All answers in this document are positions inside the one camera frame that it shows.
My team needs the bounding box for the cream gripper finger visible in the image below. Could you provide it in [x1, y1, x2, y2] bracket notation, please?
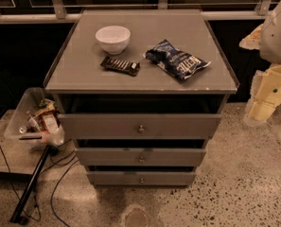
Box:
[243, 70, 276, 127]
[239, 25, 262, 50]

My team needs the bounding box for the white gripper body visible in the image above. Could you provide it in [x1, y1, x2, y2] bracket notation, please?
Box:
[259, 64, 281, 103]

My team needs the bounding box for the grey top drawer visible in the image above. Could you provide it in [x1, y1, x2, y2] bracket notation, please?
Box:
[59, 113, 221, 139]

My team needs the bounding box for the grey drawer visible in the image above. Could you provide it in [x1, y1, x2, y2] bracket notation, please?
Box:
[59, 113, 221, 139]
[87, 166, 195, 186]
[76, 139, 206, 166]

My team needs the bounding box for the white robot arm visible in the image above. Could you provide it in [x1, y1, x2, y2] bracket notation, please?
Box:
[239, 1, 281, 126]

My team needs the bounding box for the grey drawer cabinet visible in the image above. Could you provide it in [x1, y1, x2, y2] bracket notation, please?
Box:
[43, 9, 240, 187]

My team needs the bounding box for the grey bottom drawer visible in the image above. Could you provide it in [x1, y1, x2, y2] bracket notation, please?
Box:
[87, 166, 195, 186]

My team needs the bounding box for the grey middle drawer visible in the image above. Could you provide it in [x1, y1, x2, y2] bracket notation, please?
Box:
[76, 139, 206, 166]

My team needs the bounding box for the blue kettle chips bag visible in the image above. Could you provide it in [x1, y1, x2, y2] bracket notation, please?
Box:
[144, 40, 210, 81]

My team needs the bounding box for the dark striped snack bar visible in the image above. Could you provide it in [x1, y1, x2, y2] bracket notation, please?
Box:
[100, 57, 140, 77]

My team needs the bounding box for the white ceramic bowl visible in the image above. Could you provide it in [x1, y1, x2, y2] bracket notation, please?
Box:
[96, 26, 131, 55]

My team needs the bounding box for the brown labelled bottle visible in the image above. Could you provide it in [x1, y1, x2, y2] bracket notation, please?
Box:
[36, 104, 59, 133]

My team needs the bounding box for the metal window railing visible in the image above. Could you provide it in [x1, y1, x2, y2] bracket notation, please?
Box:
[0, 0, 281, 25]

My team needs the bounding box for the black metal pole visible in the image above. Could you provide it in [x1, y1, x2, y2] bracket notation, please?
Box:
[9, 145, 52, 225]

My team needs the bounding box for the clear plastic bin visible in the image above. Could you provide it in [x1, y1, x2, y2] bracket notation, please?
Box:
[4, 87, 64, 148]

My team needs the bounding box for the black floor cable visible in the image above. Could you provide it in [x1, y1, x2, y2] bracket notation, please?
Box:
[0, 128, 79, 227]

